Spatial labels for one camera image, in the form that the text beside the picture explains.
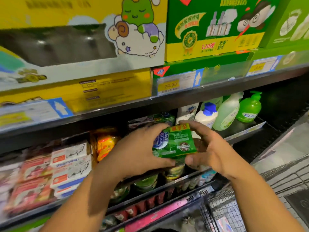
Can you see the person's right hand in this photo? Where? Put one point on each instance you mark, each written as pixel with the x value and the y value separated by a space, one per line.
pixel 217 154

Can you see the person's left hand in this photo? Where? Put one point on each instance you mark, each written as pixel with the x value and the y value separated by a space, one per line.
pixel 135 154

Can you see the stack of yellow soap boxes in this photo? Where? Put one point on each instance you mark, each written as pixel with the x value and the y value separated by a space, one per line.
pixel 105 147

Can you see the stack of white purple soap boxes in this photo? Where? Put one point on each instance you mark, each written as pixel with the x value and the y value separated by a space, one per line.
pixel 140 122

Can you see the white hand sanitizer bottle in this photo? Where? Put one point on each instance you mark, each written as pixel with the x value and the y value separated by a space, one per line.
pixel 186 112
pixel 207 116

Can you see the green blue print soap box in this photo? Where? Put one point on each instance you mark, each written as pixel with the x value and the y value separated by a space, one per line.
pixel 176 142

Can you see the stack of green soap boxes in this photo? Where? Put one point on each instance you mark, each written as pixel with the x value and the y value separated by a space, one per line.
pixel 164 117

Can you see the pale green hand sanitizer bottle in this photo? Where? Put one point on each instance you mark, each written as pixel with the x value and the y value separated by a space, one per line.
pixel 211 103

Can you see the bright green hand sanitizer bottle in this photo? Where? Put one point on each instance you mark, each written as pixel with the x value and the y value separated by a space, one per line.
pixel 248 111

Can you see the stack of white orange soap boxes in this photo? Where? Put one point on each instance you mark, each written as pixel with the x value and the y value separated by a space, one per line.
pixel 70 171

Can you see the stack of pink soap boxes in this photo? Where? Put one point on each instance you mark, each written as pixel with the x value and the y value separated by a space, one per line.
pixel 29 190

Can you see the person's right forearm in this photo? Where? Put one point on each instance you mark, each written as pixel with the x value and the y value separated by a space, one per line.
pixel 260 203

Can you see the person's left forearm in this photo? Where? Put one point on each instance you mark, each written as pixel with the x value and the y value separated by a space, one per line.
pixel 84 205

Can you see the row of red tubes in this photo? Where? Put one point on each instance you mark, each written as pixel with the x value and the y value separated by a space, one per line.
pixel 140 206

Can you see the pink flat pack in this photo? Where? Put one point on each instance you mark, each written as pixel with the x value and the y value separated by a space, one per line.
pixel 159 214

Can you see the flat yellow box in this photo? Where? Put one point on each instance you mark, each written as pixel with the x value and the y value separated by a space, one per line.
pixel 120 87

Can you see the row of blue white tubes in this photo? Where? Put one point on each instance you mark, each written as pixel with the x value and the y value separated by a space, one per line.
pixel 108 222

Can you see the white blue price tag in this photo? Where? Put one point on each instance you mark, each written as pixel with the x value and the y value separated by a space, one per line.
pixel 263 66
pixel 34 114
pixel 176 83

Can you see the green yellow cartoon box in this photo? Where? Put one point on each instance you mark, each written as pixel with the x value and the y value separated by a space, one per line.
pixel 227 45

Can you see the green white carton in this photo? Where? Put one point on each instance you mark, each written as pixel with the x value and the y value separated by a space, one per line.
pixel 29 224

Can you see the green box bottle print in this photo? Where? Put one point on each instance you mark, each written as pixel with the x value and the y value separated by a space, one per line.
pixel 289 36

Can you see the large yellow box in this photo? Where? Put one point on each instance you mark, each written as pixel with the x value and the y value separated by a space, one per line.
pixel 48 12

